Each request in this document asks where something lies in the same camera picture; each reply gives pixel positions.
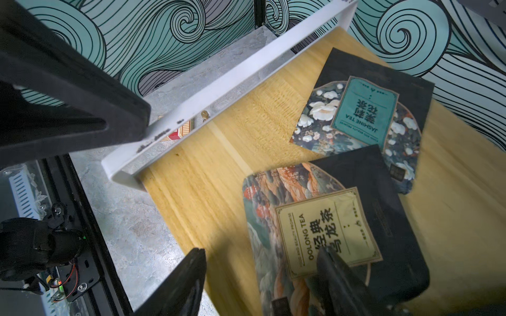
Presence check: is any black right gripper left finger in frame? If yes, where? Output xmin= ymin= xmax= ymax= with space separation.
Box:
xmin=134 ymin=248 xmax=207 ymax=316

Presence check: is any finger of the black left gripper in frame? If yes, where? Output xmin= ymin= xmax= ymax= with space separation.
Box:
xmin=1 ymin=1 xmax=151 ymax=167

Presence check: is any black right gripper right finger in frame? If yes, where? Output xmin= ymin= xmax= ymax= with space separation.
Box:
xmin=317 ymin=247 xmax=390 ymax=315

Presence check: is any oolong tea bag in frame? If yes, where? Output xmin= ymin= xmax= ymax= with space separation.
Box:
xmin=242 ymin=146 xmax=430 ymax=315

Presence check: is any jasmine tea bag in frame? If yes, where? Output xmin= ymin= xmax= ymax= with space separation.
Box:
xmin=290 ymin=48 xmax=435 ymax=194

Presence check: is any white wooden two-tier shelf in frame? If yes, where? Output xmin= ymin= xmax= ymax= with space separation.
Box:
xmin=101 ymin=0 xmax=506 ymax=316

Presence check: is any red striped box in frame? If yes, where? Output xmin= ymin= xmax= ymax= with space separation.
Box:
xmin=162 ymin=118 xmax=194 ymax=142

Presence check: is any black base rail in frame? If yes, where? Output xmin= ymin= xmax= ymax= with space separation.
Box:
xmin=38 ymin=155 xmax=133 ymax=315

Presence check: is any white slotted cable duct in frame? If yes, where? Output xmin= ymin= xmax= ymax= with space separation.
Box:
xmin=9 ymin=167 xmax=42 ymax=220

